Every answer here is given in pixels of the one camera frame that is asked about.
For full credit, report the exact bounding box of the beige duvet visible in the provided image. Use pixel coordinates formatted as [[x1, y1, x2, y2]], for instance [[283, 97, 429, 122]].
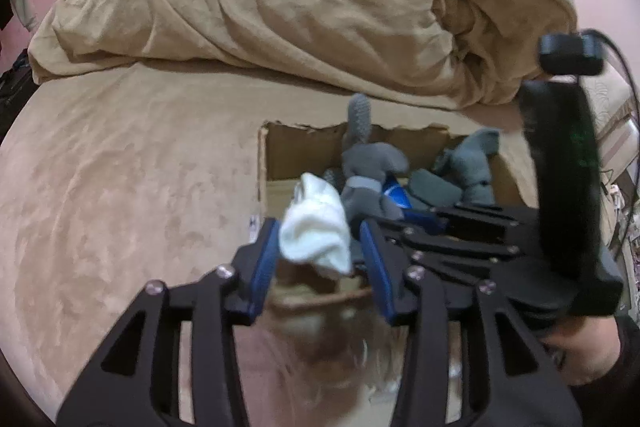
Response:
[[28, 0, 579, 110]]

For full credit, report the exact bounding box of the dark grey sock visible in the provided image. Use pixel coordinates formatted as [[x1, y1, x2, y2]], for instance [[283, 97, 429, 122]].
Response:
[[406, 169, 464, 211]]

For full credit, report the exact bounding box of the person's right hand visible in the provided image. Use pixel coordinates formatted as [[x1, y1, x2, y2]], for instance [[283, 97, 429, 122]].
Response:
[[542, 314, 623, 385]]

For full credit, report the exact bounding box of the light grey knit sock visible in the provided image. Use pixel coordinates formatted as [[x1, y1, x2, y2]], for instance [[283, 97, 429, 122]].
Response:
[[341, 93, 410, 188]]

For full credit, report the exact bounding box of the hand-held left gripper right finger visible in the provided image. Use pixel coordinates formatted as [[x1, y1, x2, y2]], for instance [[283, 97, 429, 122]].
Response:
[[359, 218, 585, 427]]

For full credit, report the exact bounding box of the black camera cable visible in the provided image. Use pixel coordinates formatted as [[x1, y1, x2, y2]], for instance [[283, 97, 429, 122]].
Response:
[[582, 28, 640, 118]]

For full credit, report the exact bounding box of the cardboard box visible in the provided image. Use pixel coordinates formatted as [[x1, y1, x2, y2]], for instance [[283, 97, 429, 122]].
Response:
[[248, 119, 538, 308]]

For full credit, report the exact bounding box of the blue sock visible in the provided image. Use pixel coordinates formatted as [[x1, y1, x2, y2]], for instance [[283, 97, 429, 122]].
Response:
[[381, 179, 414, 211]]

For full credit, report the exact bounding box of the beige bed sheet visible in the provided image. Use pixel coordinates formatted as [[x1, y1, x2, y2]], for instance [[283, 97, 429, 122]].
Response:
[[0, 57, 551, 427]]

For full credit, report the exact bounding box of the black bag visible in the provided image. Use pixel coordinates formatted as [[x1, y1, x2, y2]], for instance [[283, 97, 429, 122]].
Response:
[[0, 49, 33, 138]]

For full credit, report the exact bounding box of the beige patterned pillow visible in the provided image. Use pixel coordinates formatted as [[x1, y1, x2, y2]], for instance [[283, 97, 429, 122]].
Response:
[[580, 67, 637, 142]]

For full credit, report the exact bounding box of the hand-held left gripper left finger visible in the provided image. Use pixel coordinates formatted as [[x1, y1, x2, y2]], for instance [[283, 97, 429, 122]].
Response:
[[56, 217, 282, 427]]

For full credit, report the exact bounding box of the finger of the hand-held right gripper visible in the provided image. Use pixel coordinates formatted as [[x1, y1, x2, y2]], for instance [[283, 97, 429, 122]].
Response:
[[431, 204, 523, 245], [370, 216, 525, 280]]

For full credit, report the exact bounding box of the white sock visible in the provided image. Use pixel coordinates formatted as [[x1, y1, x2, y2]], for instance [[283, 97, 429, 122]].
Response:
[[278, 173, 352, 279]]

